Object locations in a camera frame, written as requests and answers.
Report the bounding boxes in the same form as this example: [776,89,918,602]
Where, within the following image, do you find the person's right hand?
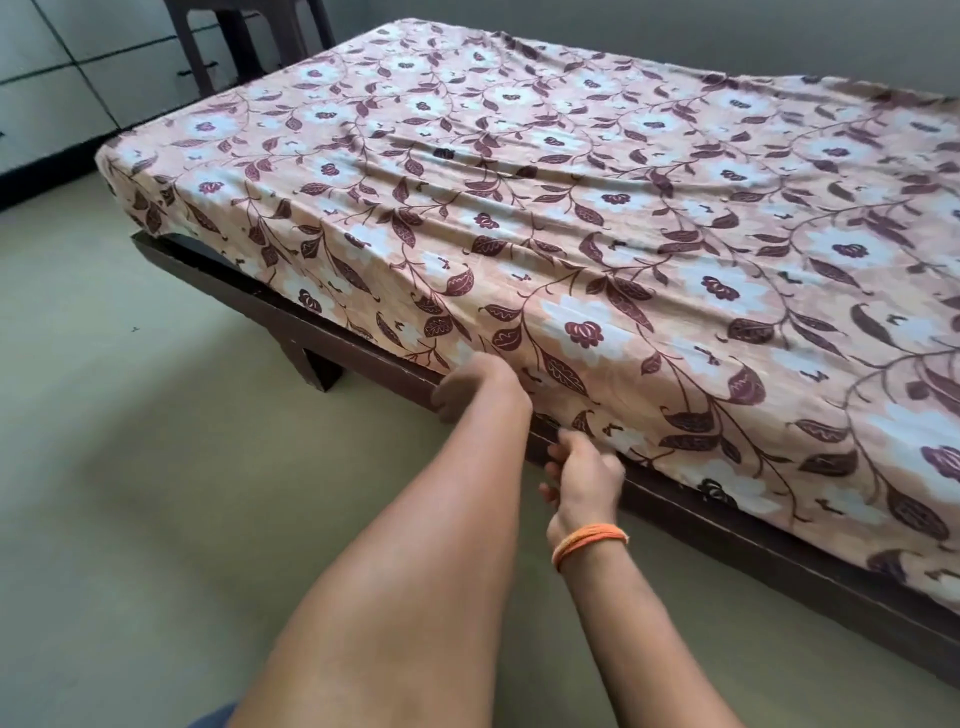
[538,428,628,553]

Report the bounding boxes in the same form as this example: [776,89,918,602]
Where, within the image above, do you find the person's left hand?
[431,352,534,425]

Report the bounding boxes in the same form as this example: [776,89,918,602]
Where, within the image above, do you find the black bed frame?
[131,230,960,688]

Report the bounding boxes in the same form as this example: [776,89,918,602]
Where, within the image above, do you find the peach floral sheet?
[93,18,960,616]

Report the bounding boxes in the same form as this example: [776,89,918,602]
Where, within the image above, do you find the person's left forearm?
[228,397,535,728]

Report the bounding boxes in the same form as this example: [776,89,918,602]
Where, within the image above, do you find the person's right forearm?
[558,536,744,728]

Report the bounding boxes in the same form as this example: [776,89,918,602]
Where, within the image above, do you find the person's dark trousers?
[187,701,241,728]

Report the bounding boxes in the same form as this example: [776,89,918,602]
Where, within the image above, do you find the orange wrist band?
[551,522,631,573]

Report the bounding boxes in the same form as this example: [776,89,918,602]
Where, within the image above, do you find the white wardrobe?
[0,0,369,178]

